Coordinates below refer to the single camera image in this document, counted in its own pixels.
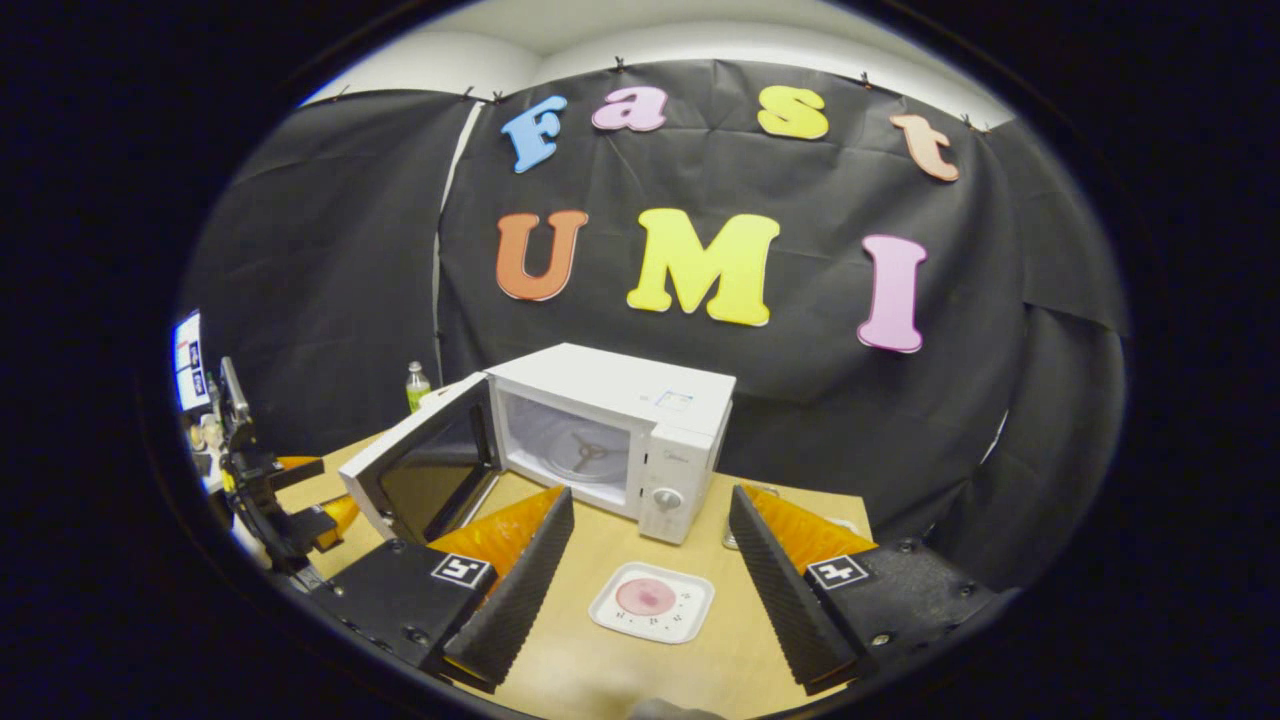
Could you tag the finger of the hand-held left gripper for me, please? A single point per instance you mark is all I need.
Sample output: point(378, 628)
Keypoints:
point(325, 525)
point(298, 470)

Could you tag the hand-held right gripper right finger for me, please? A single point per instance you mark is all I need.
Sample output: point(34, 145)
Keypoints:
point(785, 590)

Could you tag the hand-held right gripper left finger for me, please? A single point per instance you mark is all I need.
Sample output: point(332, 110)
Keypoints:
point(520, 590)

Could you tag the white plate of pink food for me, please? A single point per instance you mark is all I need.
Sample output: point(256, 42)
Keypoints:
point(650, 600)

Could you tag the white microwave oven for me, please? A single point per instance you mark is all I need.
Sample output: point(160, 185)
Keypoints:
point(600, 385)

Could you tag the computer monitor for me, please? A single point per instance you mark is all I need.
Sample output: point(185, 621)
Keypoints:
point(190, 360)

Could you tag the green drink bottle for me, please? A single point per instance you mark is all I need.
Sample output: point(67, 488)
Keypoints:
point(417, 388)

